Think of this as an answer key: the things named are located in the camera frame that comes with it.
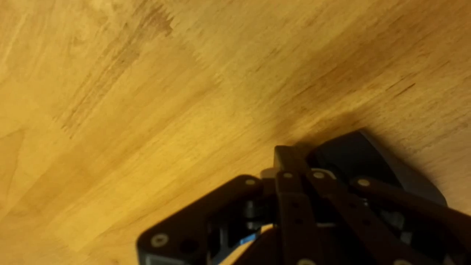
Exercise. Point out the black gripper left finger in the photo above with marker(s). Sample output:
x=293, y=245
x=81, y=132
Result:
x=230, y=216

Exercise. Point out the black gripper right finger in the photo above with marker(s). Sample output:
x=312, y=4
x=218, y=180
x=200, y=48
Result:
x=353, y=222

